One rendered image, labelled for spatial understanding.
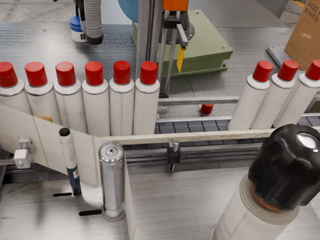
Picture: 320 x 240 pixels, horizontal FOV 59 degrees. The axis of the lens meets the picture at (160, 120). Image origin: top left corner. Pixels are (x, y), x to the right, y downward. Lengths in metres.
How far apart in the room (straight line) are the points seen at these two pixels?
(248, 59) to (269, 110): 0.46
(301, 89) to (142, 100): 0.36
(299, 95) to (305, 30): 0.45
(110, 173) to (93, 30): 0.30
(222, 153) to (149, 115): 0.22
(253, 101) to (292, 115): 0.14
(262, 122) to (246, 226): 0.36
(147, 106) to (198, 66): 0.43
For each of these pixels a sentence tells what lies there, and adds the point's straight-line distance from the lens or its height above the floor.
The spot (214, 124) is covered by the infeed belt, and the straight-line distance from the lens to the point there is 0.76.
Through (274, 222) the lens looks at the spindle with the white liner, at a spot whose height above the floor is 1.06.
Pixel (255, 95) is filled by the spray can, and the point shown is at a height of 1.02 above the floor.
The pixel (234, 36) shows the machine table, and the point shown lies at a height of 0.83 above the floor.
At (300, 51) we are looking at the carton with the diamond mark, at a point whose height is 0.90.
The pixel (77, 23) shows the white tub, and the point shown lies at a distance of 1.09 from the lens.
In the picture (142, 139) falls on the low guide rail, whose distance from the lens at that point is 0.64.
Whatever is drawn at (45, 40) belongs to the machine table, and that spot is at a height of 0.83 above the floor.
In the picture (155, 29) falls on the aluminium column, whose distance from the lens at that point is 0.66.
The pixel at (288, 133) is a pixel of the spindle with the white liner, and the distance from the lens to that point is 0.35.
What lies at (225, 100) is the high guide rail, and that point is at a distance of 0.71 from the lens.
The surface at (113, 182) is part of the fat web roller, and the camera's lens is 0.46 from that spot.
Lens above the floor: 1.40
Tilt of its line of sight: 45 degrees down
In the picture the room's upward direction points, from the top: 8 degrees clockwise
